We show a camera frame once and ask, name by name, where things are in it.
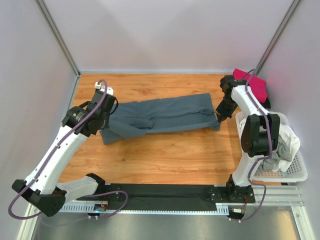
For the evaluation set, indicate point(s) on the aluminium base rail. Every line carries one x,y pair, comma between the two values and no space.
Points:
277,195

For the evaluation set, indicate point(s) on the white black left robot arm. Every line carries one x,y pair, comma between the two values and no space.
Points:
41,187

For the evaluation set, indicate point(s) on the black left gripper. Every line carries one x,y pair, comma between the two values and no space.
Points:
107,125

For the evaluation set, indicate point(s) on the grey t-shirt in basket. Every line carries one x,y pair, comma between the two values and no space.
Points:
280,160

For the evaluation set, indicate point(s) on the right aluminium corner post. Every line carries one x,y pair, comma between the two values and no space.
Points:
277,34

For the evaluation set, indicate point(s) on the aluminium corner post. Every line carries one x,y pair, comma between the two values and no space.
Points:
57,35
277,34

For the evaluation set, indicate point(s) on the left aluminium corner post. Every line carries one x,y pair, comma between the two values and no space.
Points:
57,35

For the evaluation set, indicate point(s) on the grey slotted cable duct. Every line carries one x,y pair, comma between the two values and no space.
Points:
92,207

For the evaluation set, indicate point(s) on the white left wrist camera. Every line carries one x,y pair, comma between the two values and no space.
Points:
101,87

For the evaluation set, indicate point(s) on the folded black t-shirt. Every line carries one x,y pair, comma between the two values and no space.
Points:
266,104

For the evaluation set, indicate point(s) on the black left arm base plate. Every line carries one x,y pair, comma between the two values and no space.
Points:
114,197

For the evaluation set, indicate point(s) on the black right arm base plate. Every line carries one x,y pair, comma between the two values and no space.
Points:
224,194

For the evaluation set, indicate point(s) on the blue-grey t-shirt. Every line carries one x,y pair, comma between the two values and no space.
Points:
162,115

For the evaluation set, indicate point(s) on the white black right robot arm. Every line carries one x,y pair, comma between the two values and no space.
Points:
240,92

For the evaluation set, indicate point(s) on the white t-shirt in basket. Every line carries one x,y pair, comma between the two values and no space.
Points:
290,142

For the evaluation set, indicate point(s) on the folded pink t-shirt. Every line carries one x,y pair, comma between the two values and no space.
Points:
258,85

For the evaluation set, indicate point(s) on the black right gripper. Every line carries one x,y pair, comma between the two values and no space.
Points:
222,115

